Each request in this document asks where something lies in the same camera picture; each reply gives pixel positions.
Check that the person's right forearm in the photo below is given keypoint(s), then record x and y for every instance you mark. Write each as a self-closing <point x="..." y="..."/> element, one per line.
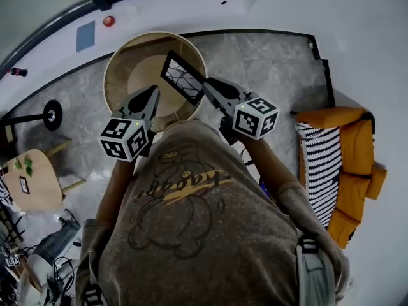
<point x="271" y="167"/>

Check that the black white patterned cushion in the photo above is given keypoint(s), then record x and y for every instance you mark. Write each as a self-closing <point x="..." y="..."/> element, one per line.
<point x="4" y="190"/>

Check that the spare gripper device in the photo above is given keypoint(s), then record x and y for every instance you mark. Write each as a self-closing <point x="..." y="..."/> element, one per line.
<point x="12" y="261"/>

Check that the black framed picture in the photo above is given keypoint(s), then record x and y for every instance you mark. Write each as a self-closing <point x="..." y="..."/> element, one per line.
<point x="181" y="75"/>

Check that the person's brown printed t-shirt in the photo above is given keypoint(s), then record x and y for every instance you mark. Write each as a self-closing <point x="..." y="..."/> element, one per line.
<point x="207" y="234"/>

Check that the person's left forearm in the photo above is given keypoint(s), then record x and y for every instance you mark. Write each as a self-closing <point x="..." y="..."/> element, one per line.
<point x="113" y="193"/>

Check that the orange sofa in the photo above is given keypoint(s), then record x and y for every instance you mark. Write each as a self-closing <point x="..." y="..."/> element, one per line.
<point x="357" y="158"/>

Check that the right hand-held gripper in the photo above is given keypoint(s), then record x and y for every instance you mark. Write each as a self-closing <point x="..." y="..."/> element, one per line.
<point x="255" y="118"/>

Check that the wooden side table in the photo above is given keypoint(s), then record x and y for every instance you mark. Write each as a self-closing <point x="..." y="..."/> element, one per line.
<point x="41" y="186"/>

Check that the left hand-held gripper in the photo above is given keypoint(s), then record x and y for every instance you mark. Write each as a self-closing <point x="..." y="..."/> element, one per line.
<point x="122" y="139"/>

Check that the black coat stand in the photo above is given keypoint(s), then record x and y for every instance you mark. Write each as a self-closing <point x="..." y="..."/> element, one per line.
<point x="52" y="115"/>

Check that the green leaf sprig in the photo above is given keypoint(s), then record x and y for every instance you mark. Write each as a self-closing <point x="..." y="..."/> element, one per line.
<point x="28" y="166"/>

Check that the blue flat pad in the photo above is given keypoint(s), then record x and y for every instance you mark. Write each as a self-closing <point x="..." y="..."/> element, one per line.
<point x="85" y="36"/>

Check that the dark wooden chair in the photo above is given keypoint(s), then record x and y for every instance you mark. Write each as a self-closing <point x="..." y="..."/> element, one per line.
<point x="8" y="135"/>

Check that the red round object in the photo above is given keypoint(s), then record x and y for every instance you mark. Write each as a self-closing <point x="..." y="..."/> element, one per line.
<point x="109" y="21"/>

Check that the black white striped blanket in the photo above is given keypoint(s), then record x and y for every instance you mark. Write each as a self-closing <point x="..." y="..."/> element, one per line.
<point x="320" y="171"/>

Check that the round glass coffee table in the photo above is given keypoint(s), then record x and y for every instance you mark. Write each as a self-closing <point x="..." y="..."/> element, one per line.
<point x="121" y="65"/>

